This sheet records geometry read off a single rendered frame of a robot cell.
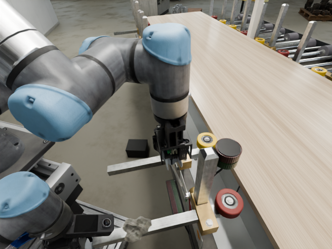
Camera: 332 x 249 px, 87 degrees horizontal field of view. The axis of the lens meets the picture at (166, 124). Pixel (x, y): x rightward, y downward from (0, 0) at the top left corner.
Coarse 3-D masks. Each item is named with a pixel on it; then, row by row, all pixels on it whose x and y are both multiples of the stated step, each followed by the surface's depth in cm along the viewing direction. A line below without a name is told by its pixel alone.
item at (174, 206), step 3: (168, 183) 79; (168, 186) 78; (168, 189) 77; (171, 189) 77; (171, 192) 76; (171, 195) 75; (171, 198) 74; (171, 201) 73; (174, 201) 73; (171, 204) 73; (174, 204) 72; (174, 207) 71; (174, 210) 71; (174, 213) 70; (177, 213) 70
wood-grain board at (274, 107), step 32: (192, 32) 181; (224, 32) 176; (192, 64) 124; (224, 64) 122; (256, 64) 120; (288, 64) 117; (192, 96) 95; (224, 96) 93; (256, 96) 92; (288, 96) 91; (320, 96) 89; (224, 128) 76; (256, 128) 75; (288, 128) 74; (320, 128) 73; (256, 160) 63; (288, 160) 62; (320, 160) 62; (256, 192) 54; (288, 192) 54; (320, 192) 53; (288, 224) 47; (320, 224) 47
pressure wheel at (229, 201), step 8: (224, 192) 54; (232, 192) 54; (216, 200) 53; (224, 200) 53; (232, 200) 52; (240, 200) 52; (216, 208) 53; (224, 208) 51; (232, 208) 51; (240, 208) 50; (224, 216) 52; (232, 216) 50
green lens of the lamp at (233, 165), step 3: (219, 162) 41; (237, 162) 41; (219, 165) 42; (222, 165) 41; (225, 165) 41; (228, 165) 41; (231, 165) 41; (234, 165) 41; (222, 168) 42; (225, 168) 42; (228, 168) 42; (231, 168) 42
